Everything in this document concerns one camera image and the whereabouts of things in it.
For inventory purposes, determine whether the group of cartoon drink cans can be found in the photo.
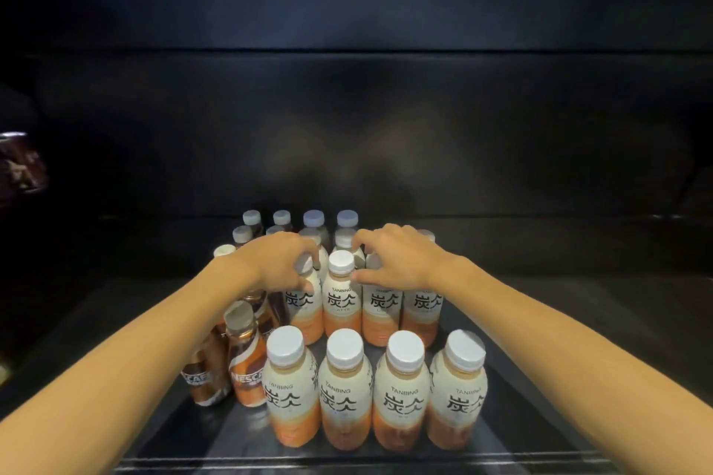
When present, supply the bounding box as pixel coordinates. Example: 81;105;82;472
0;130;48;197

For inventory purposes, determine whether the person's right forearm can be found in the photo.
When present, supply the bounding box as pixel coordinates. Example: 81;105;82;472
456;263;713;475

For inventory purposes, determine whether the person's left forearm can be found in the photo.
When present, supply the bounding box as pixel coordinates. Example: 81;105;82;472
0;255;268;475

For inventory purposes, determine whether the person's left hand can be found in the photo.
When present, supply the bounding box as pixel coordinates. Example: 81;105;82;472
244;231;330;298

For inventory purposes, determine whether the person's right hand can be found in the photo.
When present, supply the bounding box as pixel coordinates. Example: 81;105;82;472
349;223;480;295

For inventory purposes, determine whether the black shelf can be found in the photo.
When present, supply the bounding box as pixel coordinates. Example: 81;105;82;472
0;0;713;475

